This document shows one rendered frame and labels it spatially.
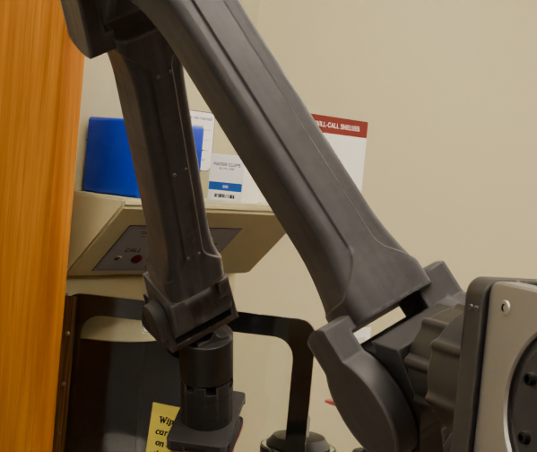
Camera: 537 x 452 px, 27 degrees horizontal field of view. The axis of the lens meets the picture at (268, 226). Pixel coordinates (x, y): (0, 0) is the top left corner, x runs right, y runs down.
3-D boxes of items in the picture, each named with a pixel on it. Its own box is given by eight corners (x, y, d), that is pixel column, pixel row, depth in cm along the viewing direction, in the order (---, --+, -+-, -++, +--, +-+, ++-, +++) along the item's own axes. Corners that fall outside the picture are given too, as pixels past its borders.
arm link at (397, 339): (411, 355, 67) (480, 313, 69) (329, 326, 76) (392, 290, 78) (461, 484, 69) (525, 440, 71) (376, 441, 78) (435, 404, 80)
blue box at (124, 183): (81, 191, 135) (87, 116, 134) (143, 194, 142) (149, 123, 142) (136, 198, 128) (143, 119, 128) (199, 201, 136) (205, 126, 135)
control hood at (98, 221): (51, 273, 134) (57, 189, 133) (237, 271, 158) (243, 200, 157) (114, 286, 126) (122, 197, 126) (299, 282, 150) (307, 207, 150)
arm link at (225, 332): (194, 346, 114) (243, 331, 116) (163, 316, 119) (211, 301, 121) (195, 403, 117) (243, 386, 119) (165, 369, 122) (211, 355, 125)
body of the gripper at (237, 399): (165, 454, 119) (163, 396, 116) (190, 398, 128) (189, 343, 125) (225, 462, 118) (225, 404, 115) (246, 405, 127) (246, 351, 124)
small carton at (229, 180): (206, 199, 146) (211, 152, 146) (224, 199, 151) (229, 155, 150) (240, 203, 144) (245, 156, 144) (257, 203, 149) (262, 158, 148)
